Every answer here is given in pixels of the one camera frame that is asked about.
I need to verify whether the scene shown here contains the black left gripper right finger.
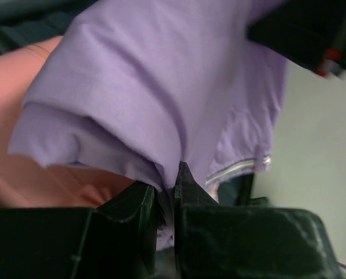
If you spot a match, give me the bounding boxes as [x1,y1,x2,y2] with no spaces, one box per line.
[174,162,342,278]

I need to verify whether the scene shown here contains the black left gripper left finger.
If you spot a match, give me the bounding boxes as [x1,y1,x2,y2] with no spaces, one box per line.
[0,183,157,278]

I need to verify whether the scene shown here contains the pink jewelry box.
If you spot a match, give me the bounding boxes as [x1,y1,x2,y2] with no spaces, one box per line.
[0,36,133,208]

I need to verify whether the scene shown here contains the purple shorts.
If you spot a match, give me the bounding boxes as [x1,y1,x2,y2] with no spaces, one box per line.
[8,0,287,250]

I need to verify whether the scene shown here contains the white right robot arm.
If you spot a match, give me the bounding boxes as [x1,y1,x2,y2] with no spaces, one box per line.
[247,0,346,77]

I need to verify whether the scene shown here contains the pink suitcase with dark lining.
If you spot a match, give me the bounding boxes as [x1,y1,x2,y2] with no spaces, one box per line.
[0,0,272,210]

